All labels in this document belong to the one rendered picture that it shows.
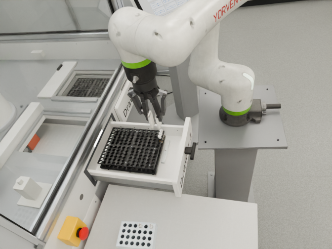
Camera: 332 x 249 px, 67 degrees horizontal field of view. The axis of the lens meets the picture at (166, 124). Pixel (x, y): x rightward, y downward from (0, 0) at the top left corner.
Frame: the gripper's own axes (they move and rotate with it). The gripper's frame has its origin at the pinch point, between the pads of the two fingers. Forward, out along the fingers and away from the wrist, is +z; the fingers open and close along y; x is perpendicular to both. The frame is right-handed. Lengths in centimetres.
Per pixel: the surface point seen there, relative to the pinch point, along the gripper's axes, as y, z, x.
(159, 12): -15, -4, 75
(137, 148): -7.5, 10.4, -5.8
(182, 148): 10.4, 7.3, -6.1
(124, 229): -7.0, 21.3, -32.5
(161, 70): -49, 97, 154
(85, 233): -15.6, 11.7, -38.5
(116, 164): -13.4, 10.3, -13.6
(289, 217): 65, 100, 13
